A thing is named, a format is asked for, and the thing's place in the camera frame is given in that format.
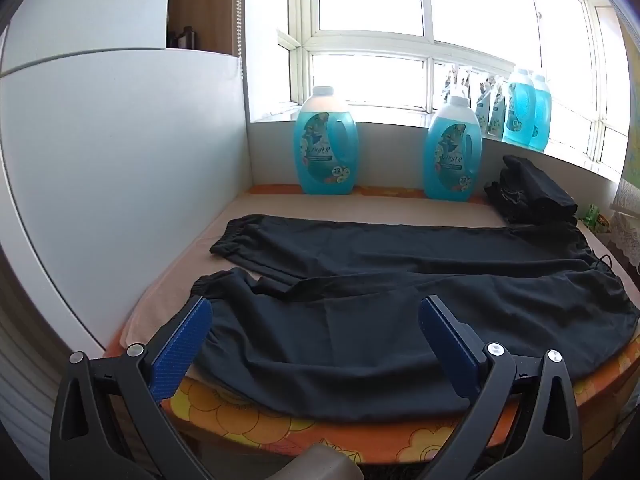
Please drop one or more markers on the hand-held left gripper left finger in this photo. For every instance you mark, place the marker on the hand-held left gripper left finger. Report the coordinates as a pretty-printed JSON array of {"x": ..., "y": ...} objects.
[{"x": 182, "y": 350}]

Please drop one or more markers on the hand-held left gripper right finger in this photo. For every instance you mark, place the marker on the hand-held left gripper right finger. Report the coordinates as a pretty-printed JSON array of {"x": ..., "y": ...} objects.
[{"x": 450, "y": 355}]

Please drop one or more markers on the black pants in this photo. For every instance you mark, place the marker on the black pants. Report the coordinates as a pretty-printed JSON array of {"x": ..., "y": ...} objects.
[{"x": 375, "y": 320}]

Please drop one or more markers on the stack of folded dark clothes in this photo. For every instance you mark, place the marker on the stack of folded dark clothes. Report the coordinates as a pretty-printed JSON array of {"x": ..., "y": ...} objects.
[{"x": 530, "y": 195}]

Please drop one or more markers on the blue detergent bottle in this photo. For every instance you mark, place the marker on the blue detergent bottle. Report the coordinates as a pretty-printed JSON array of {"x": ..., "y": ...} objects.
[
  {"x": 517, "y": 110},
  {"x": 542, "y": 115},
  {"x": 325, "y": 155},
  {"x": 450, "y": 160}
]

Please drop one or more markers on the white cabinet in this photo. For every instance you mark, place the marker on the white cabinet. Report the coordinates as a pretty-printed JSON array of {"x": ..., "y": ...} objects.
[{"x": 125, "y": 160}]

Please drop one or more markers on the green tea box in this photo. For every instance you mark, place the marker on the green tea box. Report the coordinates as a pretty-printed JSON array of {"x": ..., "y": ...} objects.
[{"x": 592, "y": 215}]

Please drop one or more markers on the white lace cloth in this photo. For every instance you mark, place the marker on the white lace cloth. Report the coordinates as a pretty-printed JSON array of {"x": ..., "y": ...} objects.
[{"x": 627, "y": 230}]

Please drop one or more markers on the white windowsill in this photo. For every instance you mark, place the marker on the white windowsill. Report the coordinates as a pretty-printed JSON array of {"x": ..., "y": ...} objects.
[{"x": 390, "y": 118}]

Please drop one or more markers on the dark bottle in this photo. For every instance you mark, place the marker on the dark bottle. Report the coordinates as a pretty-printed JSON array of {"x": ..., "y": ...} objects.
[{"x": 188, "y": 39}]

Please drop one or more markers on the white window frame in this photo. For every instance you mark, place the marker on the white window frame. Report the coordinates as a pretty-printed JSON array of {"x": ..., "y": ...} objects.
[{"x": 425, "y": 0}]

